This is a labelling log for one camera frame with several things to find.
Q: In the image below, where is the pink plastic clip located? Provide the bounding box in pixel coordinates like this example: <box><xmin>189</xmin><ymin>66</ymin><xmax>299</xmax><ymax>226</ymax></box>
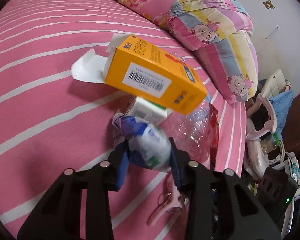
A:
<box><xmin>147</xmin><ymin>173</ymin><xmax>189</xmax><ymax>226</ymax></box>

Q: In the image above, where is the clear plastic water bottle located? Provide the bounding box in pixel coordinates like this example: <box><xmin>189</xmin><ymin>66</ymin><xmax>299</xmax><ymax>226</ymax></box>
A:
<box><xmin>160</xmin><ymin>52</ymin><xmax>213</xmax><ymax>163</ymax></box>

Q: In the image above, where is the blue white plastic bag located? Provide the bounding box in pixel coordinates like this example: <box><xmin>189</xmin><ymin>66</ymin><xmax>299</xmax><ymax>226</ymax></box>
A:
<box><xmin>108</xmin><ymin>112</ymin><xmax>171</xmax><ymax>191</ymax></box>

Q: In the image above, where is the white pink baby chair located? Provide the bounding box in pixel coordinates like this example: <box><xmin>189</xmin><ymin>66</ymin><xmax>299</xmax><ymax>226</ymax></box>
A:
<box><xmin>243</xmin><ymin>69</ymin><xmax>286</xmax><ymax>180</ymax></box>

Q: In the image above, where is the blue cloth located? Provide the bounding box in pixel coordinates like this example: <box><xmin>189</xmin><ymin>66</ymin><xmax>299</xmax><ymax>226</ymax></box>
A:
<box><xmin>269</xmin><ymin>90</ymin><xmax>294</xmax><ymax>140</ymax></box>

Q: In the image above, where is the red snack wrapper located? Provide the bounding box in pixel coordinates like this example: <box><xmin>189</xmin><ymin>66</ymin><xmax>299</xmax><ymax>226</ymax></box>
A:
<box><xmin>209</xmin><ymin>103</ymin><xmax>219</xmax><ymax>170</ymax></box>

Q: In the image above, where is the pink striped bed sheet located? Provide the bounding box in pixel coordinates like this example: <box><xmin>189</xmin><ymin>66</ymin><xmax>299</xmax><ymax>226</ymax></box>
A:
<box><xmin>0</xmin><ymin>0</ymin><xmax>246</xmax><ymax>235</ymax></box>

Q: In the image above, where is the small white green box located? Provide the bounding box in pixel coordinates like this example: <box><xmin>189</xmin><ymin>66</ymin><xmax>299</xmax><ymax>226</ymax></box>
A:
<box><xmin>124</xmin><ymin>96</ymin><xmax>173</xmax><ymax>125</ymax></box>

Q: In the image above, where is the orange cardboard box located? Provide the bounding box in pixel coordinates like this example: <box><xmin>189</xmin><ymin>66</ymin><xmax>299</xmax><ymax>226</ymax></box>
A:
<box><xmin>71</xmin><ymin>34</ymin><xmax>208</xmax><ymax>115</ymax></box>

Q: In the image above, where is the striped cartoon sheep quilt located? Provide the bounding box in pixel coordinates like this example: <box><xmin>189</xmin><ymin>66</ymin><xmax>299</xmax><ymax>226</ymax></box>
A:
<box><xmin>167</xmin><ymin>0</ymin><xmax>258</xmax><ymax>103</ymax></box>

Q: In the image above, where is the pink floral pillow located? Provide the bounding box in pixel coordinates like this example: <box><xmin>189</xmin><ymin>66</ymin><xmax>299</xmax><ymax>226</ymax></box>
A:
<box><xmin>117</xmin><ymin>0</ymin><xmax>176</xmax><ymax>30</ymax></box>

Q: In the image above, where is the brown bear wall sticker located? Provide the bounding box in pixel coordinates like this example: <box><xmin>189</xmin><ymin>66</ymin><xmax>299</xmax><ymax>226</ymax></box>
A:
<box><xmin>263</xmin><ymin>0</ymin><xmax>275</xmax><ymax>9</ymax></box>

